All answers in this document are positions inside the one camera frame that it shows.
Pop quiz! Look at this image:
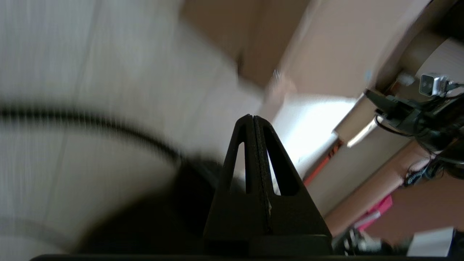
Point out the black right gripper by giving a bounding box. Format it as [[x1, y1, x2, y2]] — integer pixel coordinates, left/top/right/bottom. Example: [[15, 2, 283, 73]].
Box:
[[364, 89, 464, 175]]

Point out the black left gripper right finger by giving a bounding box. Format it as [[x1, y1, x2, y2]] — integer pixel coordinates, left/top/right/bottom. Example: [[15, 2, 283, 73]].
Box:
[[253, 115, 333, 256]]

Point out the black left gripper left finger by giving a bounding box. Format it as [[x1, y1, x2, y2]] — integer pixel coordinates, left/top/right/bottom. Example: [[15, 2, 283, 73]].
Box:
[[203, 114, 271, 255]]

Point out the brown cardboard shoe box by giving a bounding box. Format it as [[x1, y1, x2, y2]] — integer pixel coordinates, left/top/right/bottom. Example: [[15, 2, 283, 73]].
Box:
[[181, 0, 439, 99]]

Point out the pink flat item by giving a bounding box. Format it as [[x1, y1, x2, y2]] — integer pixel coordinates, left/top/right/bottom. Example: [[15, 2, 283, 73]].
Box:
[[353, 195, 393, 231]]

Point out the white paper sheet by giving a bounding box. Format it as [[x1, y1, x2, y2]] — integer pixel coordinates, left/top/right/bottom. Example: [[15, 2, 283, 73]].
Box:
[[406, 227, 455, 257]]

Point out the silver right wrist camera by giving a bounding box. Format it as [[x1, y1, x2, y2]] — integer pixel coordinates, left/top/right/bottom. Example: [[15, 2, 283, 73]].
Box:
[[419, 72, 452, 97]]

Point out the black corrugated floor cable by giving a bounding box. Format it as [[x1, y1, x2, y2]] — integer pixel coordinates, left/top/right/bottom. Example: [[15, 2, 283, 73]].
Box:
[[0, 104, 183, 163]]

